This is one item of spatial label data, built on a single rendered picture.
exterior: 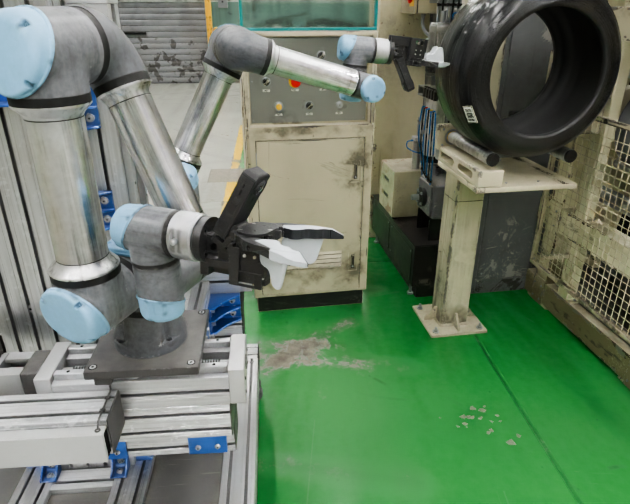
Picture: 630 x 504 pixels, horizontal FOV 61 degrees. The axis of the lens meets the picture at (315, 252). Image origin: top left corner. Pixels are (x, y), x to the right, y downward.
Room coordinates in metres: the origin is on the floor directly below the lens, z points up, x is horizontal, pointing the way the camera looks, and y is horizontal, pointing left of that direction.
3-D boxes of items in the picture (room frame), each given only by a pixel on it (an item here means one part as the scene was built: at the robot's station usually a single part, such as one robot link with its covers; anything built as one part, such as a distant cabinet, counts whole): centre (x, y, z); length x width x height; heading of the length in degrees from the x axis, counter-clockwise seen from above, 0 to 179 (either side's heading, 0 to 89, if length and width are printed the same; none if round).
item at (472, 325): (2.16, -0.64, 0.02); 0.27 x 0.27 x 0.04; 9
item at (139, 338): (0.96, 0.35, 0.77); 0.15 x 0.15 x 0.10
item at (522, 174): (1.92, -0.70, 0.80); 0.37 x 0.36 x 0.02; 99
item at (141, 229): (0.78, 0.26, 1.04); 0.11 x 0.08 x 0.09; 69
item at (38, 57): (0.83, 0.40, 1.09); 0.15 x 0.12 x 0.55; 159
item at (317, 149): (2.46, 0.05, 0.63); 0.56 x 0.41 x 1.27; 99
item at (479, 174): (1.89, -0.56, 0.83); 0.36 x 0.09 x 0.06; 9
